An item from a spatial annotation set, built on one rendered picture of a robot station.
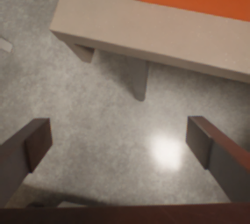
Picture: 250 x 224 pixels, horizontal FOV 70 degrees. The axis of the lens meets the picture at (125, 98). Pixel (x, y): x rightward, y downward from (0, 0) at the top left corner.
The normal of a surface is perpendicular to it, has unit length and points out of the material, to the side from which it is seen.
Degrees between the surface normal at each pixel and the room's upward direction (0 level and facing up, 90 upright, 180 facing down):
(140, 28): 0
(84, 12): 0
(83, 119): 0
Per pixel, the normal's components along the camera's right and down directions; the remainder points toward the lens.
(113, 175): -0.10, -0.15
